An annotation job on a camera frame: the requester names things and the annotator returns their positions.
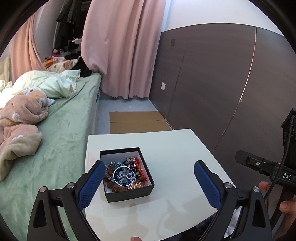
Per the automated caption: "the brown seed bead bracelet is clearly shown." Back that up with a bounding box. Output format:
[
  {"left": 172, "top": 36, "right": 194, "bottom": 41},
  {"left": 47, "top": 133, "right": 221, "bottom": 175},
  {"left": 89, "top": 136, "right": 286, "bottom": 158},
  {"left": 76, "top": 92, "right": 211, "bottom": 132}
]
[{"left": 105, "top": 162, "right": 130, "bottom": 192}]

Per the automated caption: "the blue braided flower bracelet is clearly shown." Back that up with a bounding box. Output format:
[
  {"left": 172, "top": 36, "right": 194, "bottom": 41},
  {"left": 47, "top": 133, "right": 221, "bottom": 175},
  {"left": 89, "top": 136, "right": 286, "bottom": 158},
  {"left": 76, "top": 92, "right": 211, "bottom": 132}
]
[{"left": 113, "top": 162, "right": 137, "bottom": 186}]

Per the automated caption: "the large silver hoop bangle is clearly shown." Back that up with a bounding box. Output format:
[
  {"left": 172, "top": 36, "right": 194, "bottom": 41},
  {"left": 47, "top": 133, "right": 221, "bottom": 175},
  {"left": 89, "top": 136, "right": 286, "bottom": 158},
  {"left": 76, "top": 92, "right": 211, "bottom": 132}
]
[{"left": 112, "top": 166, "right": 137, "bottom": 187}]

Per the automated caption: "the red cord gold charm bracelet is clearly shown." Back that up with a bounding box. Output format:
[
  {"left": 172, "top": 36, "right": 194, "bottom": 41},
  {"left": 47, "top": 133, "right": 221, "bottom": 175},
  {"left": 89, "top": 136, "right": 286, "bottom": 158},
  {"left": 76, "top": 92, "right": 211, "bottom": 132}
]
[{"left": 135, "top": 157, "right": 149, "bottom": 187}]

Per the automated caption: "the person's right hand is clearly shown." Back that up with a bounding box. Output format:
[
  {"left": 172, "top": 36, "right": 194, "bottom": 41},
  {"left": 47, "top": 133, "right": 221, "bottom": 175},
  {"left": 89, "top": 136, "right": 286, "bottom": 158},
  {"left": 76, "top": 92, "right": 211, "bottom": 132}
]
[{"left": 265, "top": 195, "right": 295, "bottom": 240}]

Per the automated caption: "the pink fleece blanket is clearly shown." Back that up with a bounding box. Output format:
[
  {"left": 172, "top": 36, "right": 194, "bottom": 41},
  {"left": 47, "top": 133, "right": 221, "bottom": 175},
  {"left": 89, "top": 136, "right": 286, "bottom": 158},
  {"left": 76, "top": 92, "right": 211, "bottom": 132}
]
[{"left": 1, "top": 89, "right": 55, "bottom": 180}]

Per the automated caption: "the green bed mattress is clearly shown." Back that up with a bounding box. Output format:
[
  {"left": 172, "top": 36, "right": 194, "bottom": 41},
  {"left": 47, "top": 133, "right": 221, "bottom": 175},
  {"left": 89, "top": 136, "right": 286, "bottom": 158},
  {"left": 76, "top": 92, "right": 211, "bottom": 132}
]
[{"left": 1, "top": 74, "right": 101, "bottom": 240}]

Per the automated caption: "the brown cardboard sheet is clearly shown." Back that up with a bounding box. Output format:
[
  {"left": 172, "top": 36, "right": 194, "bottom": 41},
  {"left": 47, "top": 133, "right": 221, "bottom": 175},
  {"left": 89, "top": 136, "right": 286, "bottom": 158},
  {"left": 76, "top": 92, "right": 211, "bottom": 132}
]
[{"left": 109, "top": 111, "right": 171, "bottom": 134}]

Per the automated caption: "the pale green pillow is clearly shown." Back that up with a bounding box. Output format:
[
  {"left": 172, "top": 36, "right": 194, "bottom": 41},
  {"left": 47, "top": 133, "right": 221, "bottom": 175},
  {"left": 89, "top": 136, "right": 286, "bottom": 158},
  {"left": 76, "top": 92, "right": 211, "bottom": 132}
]
[{"left": 1, "top": 70, "right": 80, "bottom": 99}]

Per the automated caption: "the black garment on bed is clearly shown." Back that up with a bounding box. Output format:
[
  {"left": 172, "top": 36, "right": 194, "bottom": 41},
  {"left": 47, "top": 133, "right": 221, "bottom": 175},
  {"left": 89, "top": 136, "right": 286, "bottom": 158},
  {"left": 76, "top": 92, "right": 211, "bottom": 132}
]
[{"left": 71, "top": 57, "right": 92, "bottom": 78}]

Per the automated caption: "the pink curtain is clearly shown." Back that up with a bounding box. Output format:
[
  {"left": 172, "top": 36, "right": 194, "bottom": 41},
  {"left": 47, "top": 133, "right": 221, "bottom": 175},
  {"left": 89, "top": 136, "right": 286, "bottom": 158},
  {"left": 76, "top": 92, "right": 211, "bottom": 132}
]
[{"left": 10, "top": 0, "right": 167, "bottom": 100}]

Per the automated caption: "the black cable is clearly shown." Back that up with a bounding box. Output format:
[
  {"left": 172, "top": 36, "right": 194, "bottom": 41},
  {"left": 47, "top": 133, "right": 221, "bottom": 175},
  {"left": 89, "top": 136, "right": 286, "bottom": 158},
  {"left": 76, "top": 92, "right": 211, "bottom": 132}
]
[{"left": 263, "top": 113, "right": 296, "bottom": 202}]

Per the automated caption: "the white wall socket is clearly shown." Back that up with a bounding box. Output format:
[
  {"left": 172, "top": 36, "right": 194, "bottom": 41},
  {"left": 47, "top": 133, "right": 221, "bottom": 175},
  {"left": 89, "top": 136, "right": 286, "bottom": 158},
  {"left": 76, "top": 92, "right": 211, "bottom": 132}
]
[{"left": 161, "top": 82, "right": 166, "bottom": 91}]

